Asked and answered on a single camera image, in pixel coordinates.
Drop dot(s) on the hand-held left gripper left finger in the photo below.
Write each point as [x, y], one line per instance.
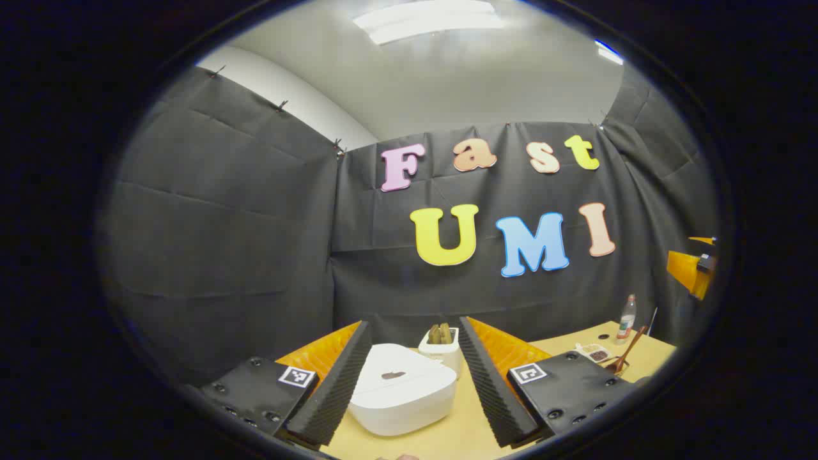
[339, 390]

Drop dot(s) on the white divided rice dish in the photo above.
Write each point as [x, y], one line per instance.
[591, 354]

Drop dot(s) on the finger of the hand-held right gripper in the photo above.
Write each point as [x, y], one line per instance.
[682, 268]

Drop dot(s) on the brown bread slices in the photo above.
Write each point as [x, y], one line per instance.
[439, 333]

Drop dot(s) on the black backdrop cloth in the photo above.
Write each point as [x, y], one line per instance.
[255, 223]

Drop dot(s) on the small ceiling light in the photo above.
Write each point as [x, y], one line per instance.
[608, 52]

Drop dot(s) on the clear plastic water bottle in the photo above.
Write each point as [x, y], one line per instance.
[625, 322]

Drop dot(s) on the white rice cooker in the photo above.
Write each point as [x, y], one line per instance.
[402, 396]

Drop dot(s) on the brown wooden spoon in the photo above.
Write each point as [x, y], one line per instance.
[629, 351]

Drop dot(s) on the white toaster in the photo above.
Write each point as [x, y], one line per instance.
[447, 358]

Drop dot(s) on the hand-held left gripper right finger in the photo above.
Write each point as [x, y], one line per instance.
[489, 383]

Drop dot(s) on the ceiling light panel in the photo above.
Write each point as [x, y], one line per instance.
[428, 20]

